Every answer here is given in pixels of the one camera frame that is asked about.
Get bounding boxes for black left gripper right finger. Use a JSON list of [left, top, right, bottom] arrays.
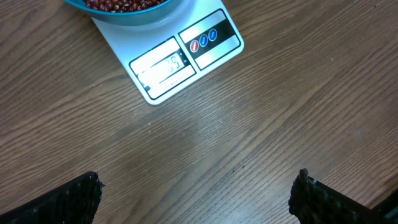
[[289, 169, 397, 224]]

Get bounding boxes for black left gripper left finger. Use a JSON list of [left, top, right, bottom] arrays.
[[1, 171, 104, 224]]

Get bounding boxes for blue bowl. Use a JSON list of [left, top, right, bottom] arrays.
[[64, 0, 183, 26]]

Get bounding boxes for white kitchen scale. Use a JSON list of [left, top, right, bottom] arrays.
[[94, 0, 244, 105]]

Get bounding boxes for red beans in bowl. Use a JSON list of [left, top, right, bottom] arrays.
[[83, 0, 167, 12]]

